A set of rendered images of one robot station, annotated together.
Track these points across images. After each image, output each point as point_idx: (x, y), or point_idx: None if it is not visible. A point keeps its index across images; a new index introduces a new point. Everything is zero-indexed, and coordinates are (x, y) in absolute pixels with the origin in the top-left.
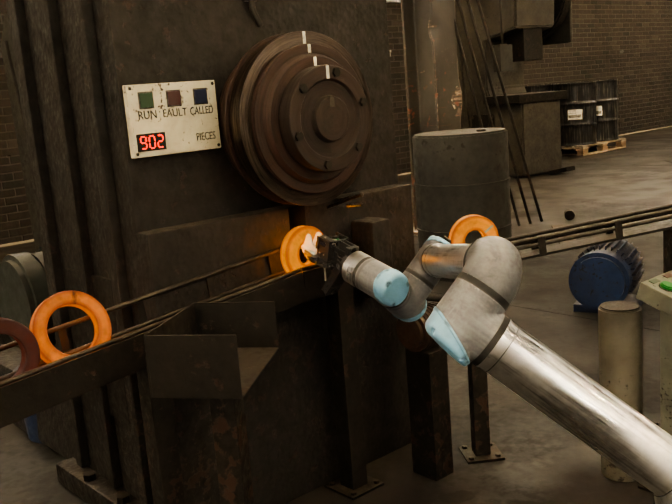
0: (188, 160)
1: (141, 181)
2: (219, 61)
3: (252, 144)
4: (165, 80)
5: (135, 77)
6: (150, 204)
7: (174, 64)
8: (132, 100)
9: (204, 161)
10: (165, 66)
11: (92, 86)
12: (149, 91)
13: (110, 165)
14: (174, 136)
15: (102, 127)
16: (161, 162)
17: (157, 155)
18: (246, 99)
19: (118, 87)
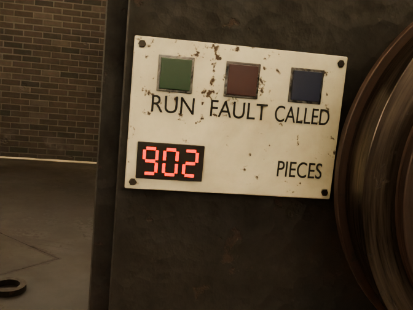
0: (252, 210)
1: (138, 233)
2: (372, 21)
3: (388, 224)
4: (237, 41)
5: (169, 24)
6: (149, 280)
7: (265, 11)
8: (144, 69)
9: (287, 218)
10: (244, 12)
11: (106, 34)
12: (187, 56)
13: (112, 182)
14: (225, 158)
15: (110, 112)
16: (191, 203)
17: (178, 190)
18: (399, 112)
19: (127, 39)
